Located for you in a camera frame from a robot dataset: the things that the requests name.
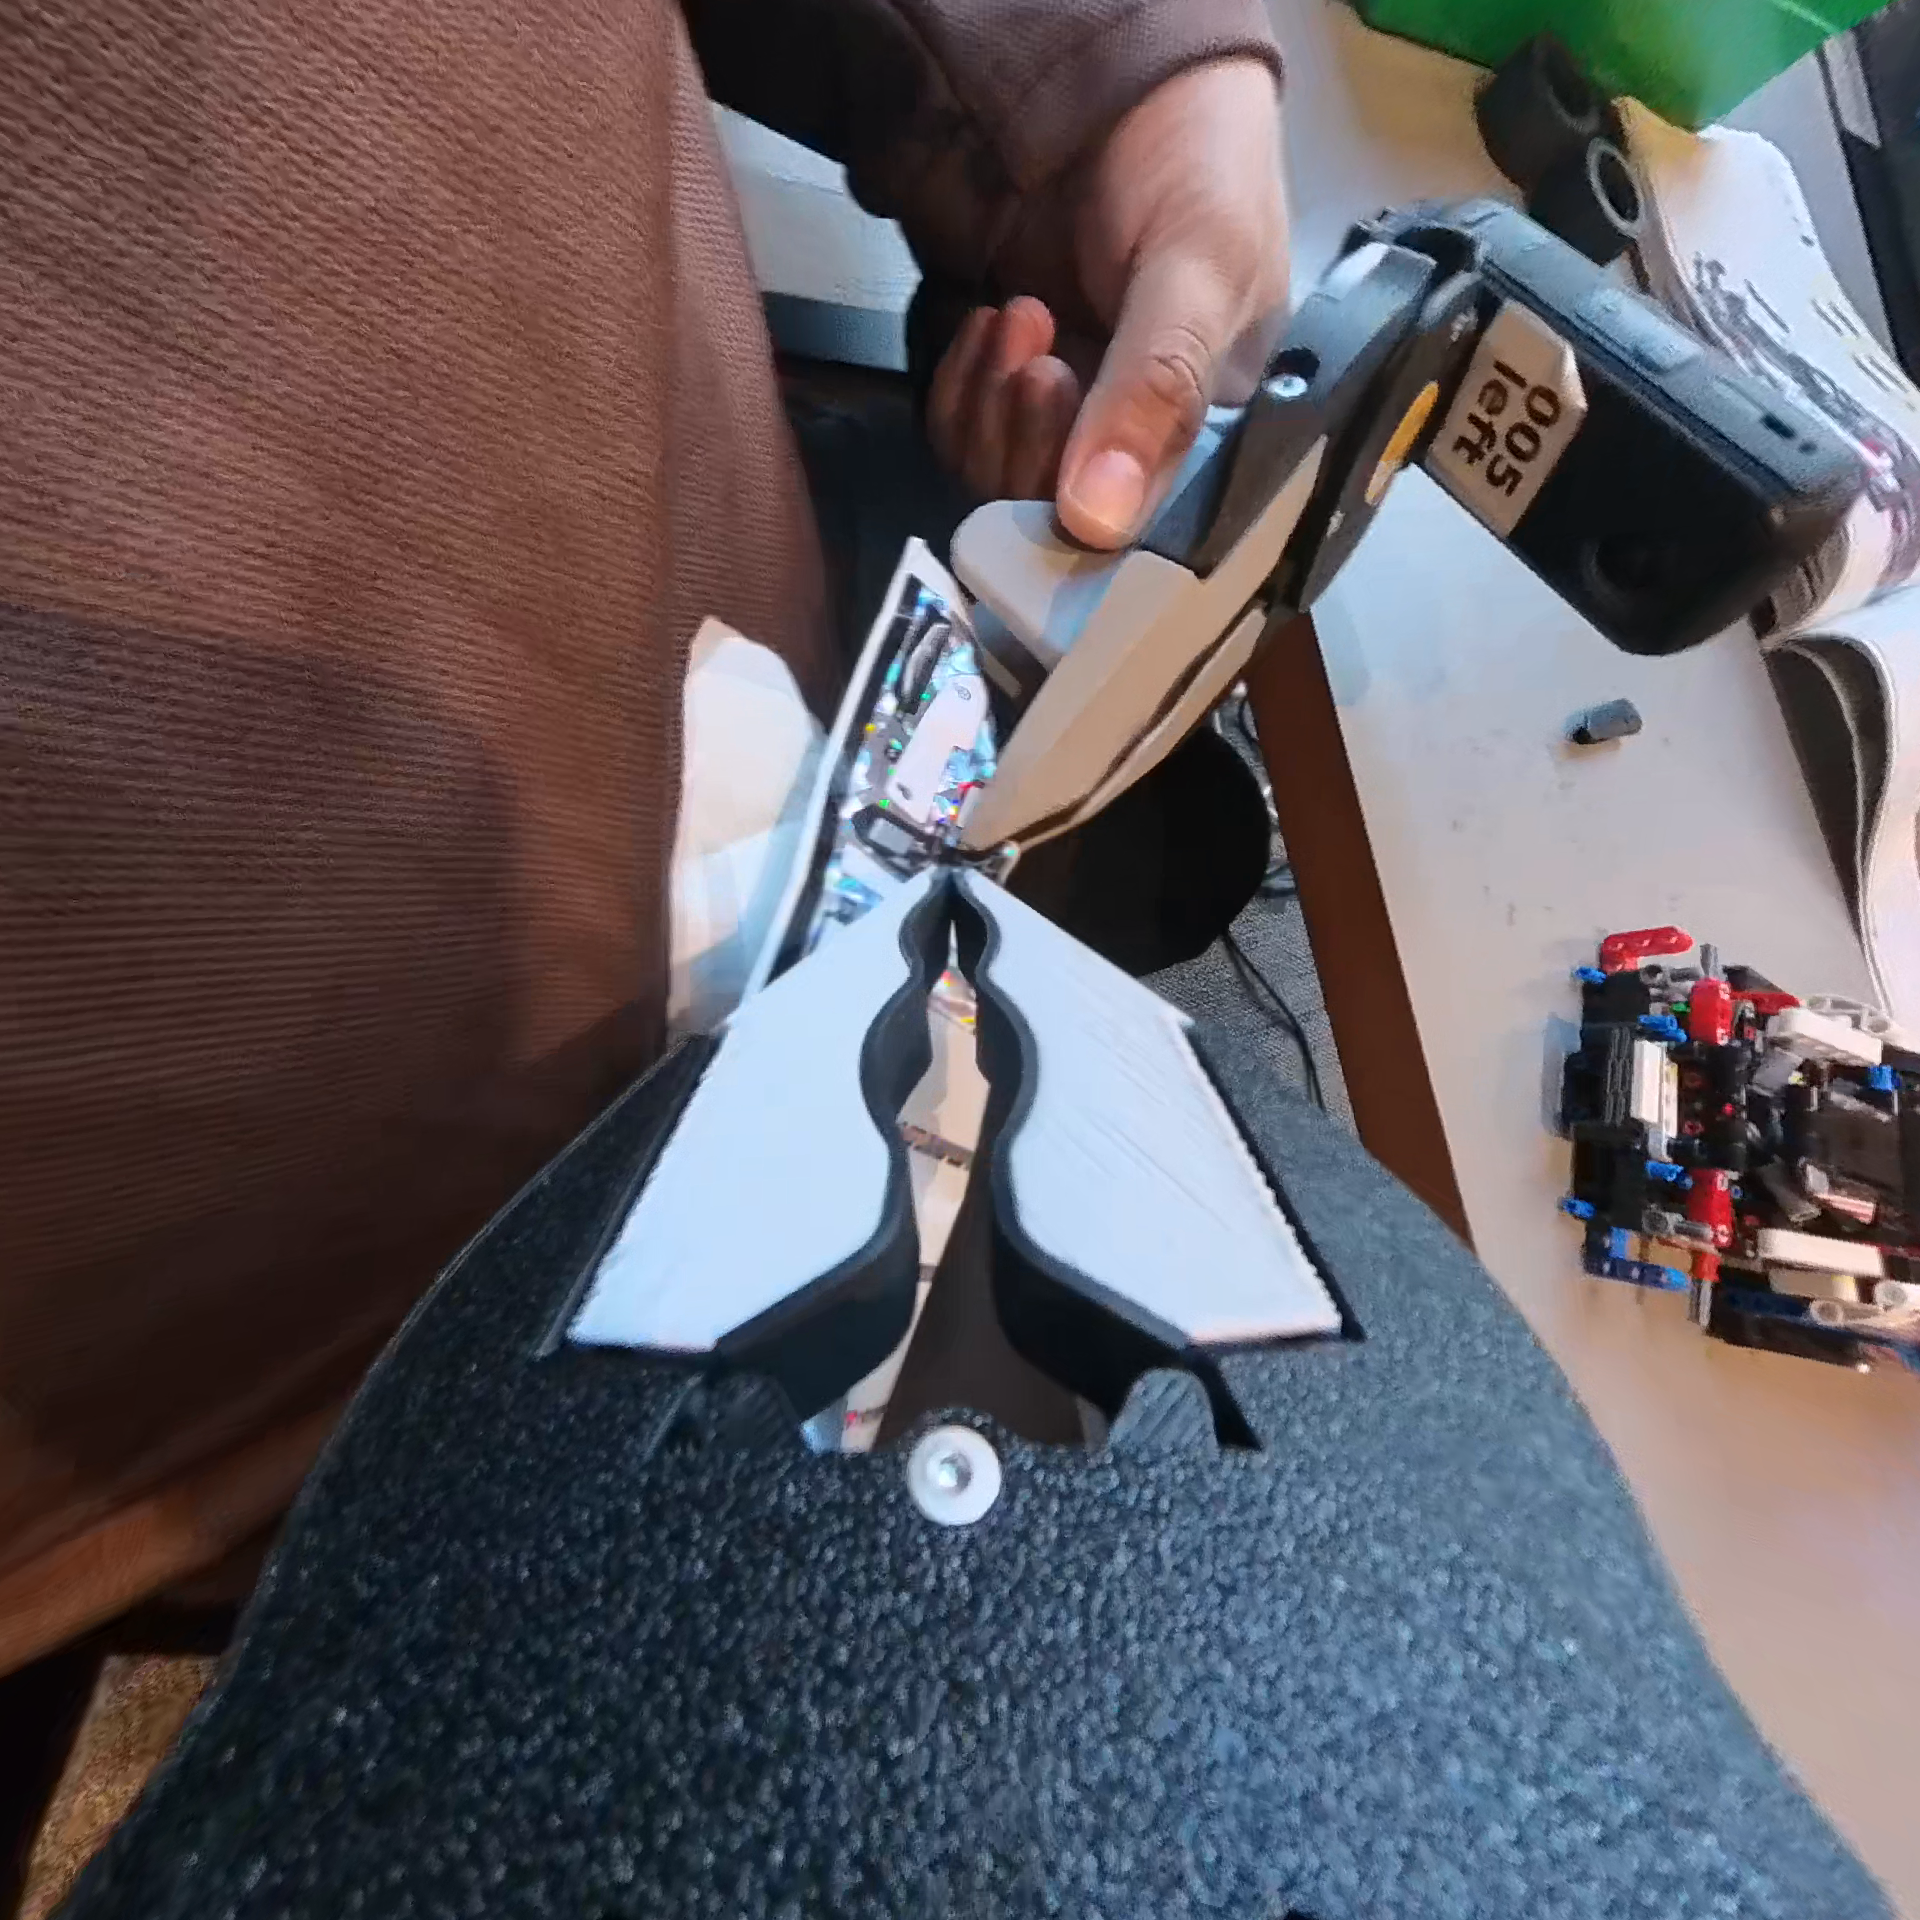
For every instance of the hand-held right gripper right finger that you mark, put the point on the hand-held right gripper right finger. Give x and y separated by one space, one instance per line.
1154 1172

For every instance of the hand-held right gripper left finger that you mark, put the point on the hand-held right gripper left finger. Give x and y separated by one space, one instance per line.
766 1172

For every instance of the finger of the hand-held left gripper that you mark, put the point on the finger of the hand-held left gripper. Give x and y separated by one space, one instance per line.
1154 737
1142 646

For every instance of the holographic sticker sheet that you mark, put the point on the holographic sticker sheet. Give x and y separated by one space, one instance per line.
916 720

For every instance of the person's left forearm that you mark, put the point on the person's left forearm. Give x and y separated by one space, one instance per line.
973 118

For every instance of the grey desk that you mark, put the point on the grey desk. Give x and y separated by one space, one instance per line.
1501 899

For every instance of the person's left hand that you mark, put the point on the person's left hand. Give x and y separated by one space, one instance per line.
1186 268

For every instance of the small black brick piece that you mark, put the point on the small black brick piece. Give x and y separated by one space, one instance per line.
1605 722

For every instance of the open instruction book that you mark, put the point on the open instruction book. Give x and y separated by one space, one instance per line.
1845 749

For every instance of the green plastic bin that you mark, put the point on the green plastic bin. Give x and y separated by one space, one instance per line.
1651 44

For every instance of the toy brick race car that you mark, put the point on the toy brick race car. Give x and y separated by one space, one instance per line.
1724 1142

